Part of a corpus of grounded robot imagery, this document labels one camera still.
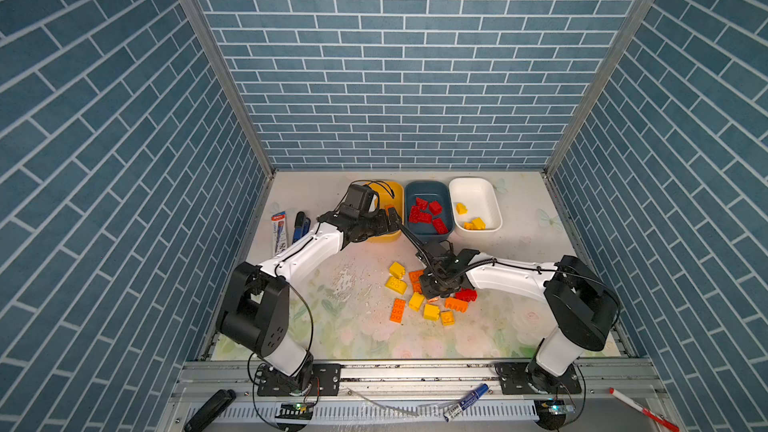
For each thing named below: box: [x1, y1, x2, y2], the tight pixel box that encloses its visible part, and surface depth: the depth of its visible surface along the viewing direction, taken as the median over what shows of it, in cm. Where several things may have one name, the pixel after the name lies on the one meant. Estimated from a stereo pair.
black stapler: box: [184, 389, 237, 432], surface depth 69 cm
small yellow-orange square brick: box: [441, 310, 455, 326], surface depth 86 cm
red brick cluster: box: [455, 288, 478, 302], surface depth 88 cm
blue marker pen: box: [443, 383, 489, 422], surface depth 71 cm
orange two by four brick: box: [444, 297, 469, 313], surface depth 86 cm
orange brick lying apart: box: [389, 298, 407, 324], surface depth 86 cm
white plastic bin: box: [449, 177, 503, 235], surface depth 110 cm
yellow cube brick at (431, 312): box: [423, 303, 441, 321], surface depth 85 cm
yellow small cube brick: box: [409, 291, 425, 312], surface depth 86 cm
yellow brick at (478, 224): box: [471, 217, 487, 230], surface depth 104 cm
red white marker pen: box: [609, 387, 681, 432], surface depth 71 cm
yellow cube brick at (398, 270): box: [389, 261, 406, 279], surface depth 93 cm
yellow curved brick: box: [385, 276, 408, 295], surface depth 91 cm
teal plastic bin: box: [404, 180, 455, 243], surface depth 110 cm
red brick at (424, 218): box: [417, 212, 433, 224], surface depth 106 cm
